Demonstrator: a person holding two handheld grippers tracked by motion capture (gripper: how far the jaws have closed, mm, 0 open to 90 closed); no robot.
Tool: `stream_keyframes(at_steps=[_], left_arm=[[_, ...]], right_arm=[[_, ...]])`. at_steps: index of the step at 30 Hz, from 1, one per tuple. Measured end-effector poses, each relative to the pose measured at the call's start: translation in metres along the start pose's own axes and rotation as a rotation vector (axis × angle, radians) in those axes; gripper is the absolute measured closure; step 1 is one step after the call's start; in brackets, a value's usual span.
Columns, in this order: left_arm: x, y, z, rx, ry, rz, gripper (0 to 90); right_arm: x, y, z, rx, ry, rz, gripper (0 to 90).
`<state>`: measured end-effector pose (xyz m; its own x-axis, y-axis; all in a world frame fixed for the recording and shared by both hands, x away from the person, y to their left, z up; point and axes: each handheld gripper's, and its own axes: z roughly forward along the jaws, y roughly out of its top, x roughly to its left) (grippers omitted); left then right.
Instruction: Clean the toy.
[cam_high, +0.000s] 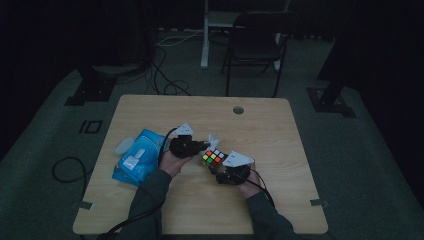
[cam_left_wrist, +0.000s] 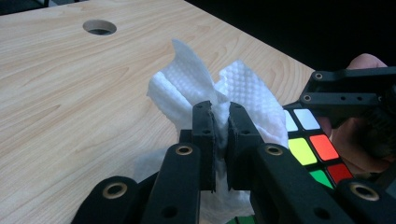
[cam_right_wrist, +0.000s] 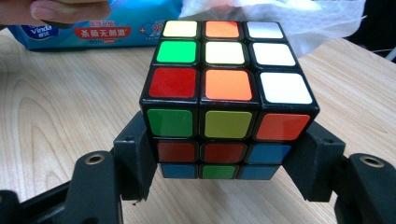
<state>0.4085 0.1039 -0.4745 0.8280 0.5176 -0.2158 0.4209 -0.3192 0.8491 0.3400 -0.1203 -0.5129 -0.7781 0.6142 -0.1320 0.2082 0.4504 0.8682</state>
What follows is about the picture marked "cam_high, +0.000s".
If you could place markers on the grey round floor base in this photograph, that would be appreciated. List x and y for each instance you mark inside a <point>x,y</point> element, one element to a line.
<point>115,69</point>

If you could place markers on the person's left hand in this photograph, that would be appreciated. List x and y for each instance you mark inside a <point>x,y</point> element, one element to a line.
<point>173,164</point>

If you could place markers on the blue wet wipes pack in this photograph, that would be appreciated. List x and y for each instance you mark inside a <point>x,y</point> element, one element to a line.
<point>146,163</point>

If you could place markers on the multicoloured puzzle cube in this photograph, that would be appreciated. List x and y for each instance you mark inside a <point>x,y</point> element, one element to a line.
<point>213,157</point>

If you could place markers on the person's right hand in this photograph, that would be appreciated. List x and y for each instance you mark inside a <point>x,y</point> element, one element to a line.
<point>250,188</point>

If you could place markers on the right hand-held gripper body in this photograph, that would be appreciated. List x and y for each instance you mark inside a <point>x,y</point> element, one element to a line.
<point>233,173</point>

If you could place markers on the black stand base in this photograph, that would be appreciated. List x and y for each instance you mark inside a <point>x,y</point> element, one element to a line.
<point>328,101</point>
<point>91,90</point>

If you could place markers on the white wet wipe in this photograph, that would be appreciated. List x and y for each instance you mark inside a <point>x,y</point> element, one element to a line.
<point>213,141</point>

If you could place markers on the grey tape piece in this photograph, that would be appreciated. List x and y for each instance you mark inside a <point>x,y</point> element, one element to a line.
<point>85,205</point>
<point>319,202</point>

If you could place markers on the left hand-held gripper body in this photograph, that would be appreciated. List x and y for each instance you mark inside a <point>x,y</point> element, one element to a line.
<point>183,146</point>

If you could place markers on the black folding chair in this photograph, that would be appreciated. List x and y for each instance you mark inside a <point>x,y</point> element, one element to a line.
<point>256,50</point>

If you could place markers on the white desk frame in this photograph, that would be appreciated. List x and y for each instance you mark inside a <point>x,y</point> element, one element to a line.
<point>204,50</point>

